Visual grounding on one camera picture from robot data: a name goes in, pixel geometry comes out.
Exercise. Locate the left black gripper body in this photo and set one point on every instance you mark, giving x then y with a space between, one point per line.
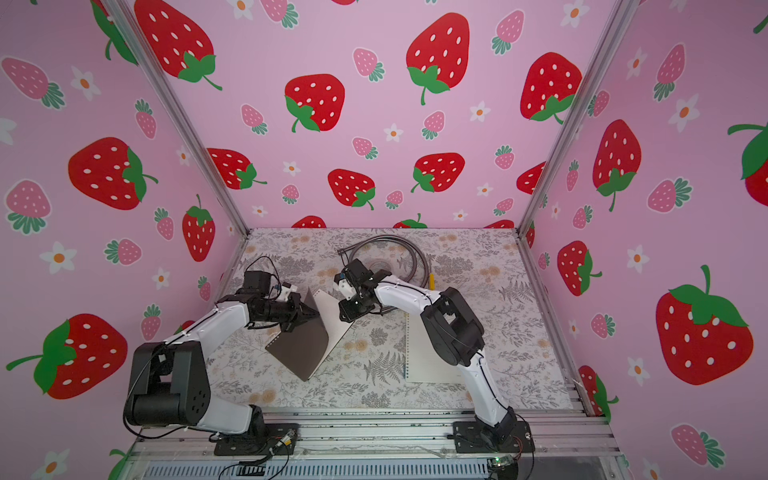
284 313

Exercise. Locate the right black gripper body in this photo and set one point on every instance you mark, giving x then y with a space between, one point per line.
349 306

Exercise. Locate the dark grey spiral notebook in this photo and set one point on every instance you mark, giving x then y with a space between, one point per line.
304 349

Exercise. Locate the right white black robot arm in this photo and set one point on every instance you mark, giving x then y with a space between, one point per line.
455 333

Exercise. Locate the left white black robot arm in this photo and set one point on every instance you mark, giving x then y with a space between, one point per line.
169 384

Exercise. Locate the clear tape roll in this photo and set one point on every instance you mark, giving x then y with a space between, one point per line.
379 264

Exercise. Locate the white spiral notebook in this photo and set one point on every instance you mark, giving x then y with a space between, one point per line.
423 364

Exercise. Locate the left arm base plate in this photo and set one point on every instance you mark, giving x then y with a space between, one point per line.
255 439

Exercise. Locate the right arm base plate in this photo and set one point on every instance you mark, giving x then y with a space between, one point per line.
476 437

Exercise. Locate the aluminium rail frame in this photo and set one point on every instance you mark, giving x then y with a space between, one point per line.
387 444

